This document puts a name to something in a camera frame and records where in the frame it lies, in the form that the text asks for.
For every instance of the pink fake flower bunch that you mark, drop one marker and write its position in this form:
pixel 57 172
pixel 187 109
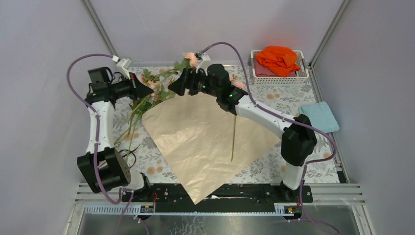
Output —
pixel 160 93

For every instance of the pink folded cloth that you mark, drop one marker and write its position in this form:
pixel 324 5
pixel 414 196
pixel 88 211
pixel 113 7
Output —
pixel 261 71

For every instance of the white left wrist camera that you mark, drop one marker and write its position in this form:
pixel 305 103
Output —
pixel 122 64

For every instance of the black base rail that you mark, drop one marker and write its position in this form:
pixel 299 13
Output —
pixel 173 198

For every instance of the brown kraft wrapping paper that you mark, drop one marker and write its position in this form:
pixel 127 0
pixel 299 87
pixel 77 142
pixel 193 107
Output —
pixel 194 135

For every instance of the white perforated plastic basket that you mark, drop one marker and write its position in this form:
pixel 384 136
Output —
pixel 301 76

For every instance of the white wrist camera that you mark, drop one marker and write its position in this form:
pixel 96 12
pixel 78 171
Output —
pixel 122 64
pixel 204 62

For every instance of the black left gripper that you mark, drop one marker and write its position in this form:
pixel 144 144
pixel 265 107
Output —
pixel 137 89

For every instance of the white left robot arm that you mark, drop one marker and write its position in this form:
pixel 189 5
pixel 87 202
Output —
pixel 102 165

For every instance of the orange folded cloth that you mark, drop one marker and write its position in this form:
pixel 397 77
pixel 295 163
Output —
pixel 280 60

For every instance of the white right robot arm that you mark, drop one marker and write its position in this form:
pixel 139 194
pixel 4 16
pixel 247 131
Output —
pixel 297 139

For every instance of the pink fake flower stem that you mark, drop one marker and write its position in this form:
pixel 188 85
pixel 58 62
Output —
pixel 239 85

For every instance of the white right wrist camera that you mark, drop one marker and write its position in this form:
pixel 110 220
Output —
pixel 204 62

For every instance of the light blue towel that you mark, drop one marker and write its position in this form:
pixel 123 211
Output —
pixel 321 116

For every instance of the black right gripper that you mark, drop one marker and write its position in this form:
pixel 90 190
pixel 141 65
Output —
pixel 187 81

